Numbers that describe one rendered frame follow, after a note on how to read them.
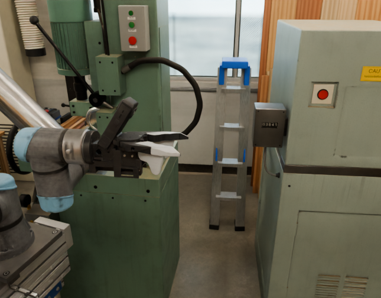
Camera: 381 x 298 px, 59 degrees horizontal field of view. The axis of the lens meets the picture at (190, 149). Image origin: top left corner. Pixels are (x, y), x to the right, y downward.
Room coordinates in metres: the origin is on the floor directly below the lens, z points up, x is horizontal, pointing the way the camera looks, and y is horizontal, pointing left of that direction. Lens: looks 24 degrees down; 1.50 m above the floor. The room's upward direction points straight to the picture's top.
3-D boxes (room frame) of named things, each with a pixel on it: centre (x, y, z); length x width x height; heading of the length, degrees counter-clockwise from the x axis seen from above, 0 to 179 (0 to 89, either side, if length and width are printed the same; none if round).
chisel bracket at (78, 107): (1.54, 0.49, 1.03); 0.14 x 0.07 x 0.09; 81
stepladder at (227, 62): (2.09, -0.27, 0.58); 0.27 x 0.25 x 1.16; 175
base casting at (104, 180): (1.53, 0.38, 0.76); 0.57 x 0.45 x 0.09; 81
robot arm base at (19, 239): (0.83, 0.56, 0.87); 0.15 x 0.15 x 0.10
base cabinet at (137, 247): (1.53, 0.39, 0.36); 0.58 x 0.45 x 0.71; 81
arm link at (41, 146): (0.67, 0.31, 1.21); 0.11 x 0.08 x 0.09; 84
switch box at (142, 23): (1.36, 0.21, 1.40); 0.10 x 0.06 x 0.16; 81
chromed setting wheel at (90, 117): (1.40, 0.40, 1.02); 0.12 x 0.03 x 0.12; 81
